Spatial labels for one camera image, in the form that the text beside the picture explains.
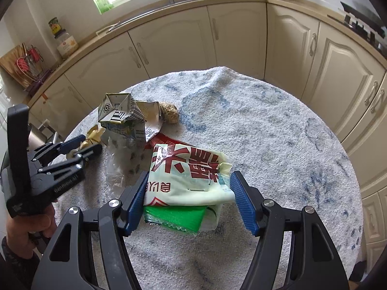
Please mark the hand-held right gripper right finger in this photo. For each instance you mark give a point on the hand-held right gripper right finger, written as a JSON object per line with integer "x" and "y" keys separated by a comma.
{"x": 245, "y": 205}

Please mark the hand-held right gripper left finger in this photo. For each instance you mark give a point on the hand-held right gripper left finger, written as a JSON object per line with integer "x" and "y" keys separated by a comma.
{"x": 136, "y": 205}

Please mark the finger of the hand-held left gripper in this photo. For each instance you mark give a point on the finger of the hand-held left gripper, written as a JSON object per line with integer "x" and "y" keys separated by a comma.
{"x": 72, "y": 143}
{"x": 84, "y": 156}

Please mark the gold candy wrapper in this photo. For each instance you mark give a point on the gold candy wrapper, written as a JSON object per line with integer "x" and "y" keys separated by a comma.
{"x": 93, "y": 136}

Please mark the crushed milk carton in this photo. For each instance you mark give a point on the crushed milk carton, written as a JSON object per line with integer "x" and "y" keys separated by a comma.
{"x": 118, "y": 114}

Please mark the pale green snack bag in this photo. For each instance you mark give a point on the pale green snack bag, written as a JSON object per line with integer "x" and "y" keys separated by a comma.
{"x": 187, "y": 175}

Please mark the red snack wrapper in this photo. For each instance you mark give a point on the red snack wrapper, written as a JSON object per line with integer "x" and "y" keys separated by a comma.
{"x": 157, "y": 140}

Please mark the person's left forearm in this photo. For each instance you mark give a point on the person's left forearm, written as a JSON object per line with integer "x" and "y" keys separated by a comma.
{"x": 15, "y": 272}

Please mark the person's left hand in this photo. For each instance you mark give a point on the person's left hand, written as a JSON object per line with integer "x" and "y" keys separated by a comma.
{"x": 27, "y": 232}

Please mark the clear plastic wrapper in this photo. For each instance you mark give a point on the clear plastic wrapper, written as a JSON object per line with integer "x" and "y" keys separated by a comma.
{"x": 121, "y": 163}

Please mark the green snack packet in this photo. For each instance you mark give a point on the green snack packet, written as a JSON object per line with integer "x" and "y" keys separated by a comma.
{"x": 172, "y": 217}

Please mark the round table, marbled cloth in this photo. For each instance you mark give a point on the round table, marbled cloth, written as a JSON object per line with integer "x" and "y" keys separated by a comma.
{"x": 257, "y": 142}

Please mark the purple drip tray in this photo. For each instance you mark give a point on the purple drip tray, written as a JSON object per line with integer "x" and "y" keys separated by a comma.
{"x": 39, "y": 83}

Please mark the white printed wrapper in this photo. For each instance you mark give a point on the white printed wrapper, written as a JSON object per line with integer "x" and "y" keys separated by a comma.
{"x": 151, "y": 120}

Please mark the red utensil holder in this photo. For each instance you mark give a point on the red utensil holder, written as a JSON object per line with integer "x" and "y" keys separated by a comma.
{"x": 28, "y": 60}

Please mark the wooden cutting board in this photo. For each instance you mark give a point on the wooden cutting board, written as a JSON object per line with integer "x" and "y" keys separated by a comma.
{"x": 10, "y": 63}

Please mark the beige crumpled scrap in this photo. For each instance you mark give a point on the beige crumpled scrap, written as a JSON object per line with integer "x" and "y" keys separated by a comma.
{"x": 169, "y": 113}

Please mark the clear plastic jar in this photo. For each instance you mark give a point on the clear plastic jar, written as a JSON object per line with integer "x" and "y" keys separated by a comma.
{"x": 67, "y": 46}

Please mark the yellow label bottle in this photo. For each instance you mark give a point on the yellow label bottle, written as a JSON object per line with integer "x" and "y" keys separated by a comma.
{"x": 55, "y": 27}

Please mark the green plastic bottle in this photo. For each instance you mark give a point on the green plastic bottle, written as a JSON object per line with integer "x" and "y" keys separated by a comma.
{"x": 104, "y": 1}

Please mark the cream base cabinet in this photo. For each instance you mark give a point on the cream base cabinet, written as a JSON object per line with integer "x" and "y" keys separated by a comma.
{"x": 235, "y": 42}

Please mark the black gas stove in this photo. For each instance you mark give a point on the black gas stove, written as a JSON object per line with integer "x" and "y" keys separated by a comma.
{"x": 362, "y": 33}

